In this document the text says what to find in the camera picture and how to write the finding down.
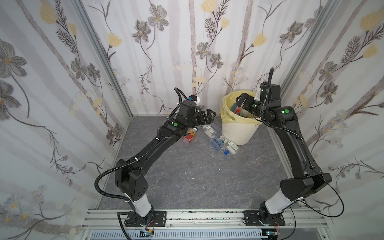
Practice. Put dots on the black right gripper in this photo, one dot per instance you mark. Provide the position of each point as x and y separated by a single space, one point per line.
250 103

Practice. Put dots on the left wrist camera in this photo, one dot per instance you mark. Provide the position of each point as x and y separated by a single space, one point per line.
195 99

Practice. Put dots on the clear bottle white green label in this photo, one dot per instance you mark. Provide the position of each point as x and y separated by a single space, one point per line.
230 146

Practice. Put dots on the clear bottle white cap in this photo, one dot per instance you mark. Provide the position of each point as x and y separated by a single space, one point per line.
209 131

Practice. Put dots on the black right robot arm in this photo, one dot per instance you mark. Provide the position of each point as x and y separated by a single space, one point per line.
308 178

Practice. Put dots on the white bin with yellow bag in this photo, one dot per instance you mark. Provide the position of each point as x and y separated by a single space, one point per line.
234 127

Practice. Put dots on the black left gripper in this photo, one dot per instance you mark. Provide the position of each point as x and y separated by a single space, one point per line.
199 117

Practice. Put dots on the blue label clear bottle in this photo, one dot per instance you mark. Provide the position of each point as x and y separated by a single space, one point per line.
218 145

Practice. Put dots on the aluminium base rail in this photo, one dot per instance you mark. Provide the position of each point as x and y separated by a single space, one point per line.
226 224

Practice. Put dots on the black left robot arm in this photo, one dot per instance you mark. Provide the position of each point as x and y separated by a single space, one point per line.
130 174

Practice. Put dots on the red yellow label bottle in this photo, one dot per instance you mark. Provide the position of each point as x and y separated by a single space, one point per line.
188 138

